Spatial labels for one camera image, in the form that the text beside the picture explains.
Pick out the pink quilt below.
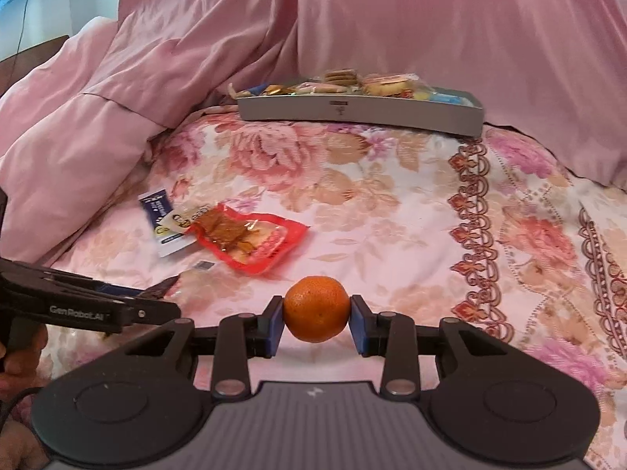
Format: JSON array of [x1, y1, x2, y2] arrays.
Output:
[[0, 0, 627, 265]]

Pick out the round pastry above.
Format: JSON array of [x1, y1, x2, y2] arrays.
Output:
[[361, 73, 417, 99]]

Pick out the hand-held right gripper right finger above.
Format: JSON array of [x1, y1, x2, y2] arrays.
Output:
[[349, 295, 510, 398]]

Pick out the dark wooden headboard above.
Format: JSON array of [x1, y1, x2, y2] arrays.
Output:
[[0, 34, 69, 99]]

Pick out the blue white stick packet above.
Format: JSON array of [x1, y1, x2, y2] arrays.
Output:
[[431, 90, 478, 107], [138, 191, 197, 259]]

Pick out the person's left hand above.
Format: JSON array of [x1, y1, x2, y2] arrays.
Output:
[[0, 325, 50, 393]]

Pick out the red dried tofu packet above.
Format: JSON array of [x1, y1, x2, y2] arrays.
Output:
[[167, 203, 312, 276]]

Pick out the black cable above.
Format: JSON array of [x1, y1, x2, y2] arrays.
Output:
[[0, 386, 44, 434]]

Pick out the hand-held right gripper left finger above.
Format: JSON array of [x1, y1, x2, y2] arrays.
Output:
[[122, 295, 286, 398]]

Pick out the orange mandarin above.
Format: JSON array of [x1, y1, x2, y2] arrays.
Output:
[[283, 277, 352, 343]]

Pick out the grey snack tray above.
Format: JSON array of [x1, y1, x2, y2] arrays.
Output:
[[236, 74, 486, 139]]

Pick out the pale pastry in clear wrapper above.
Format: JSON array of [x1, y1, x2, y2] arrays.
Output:
[[294, 81, 348, 95]]

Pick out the floral blanket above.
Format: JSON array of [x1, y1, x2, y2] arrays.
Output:
[[39, 108, 627, 470]]

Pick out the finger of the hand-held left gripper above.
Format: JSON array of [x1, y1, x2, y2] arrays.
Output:
[[0, 258, 144, 299], [127, 277, 181, 304]]

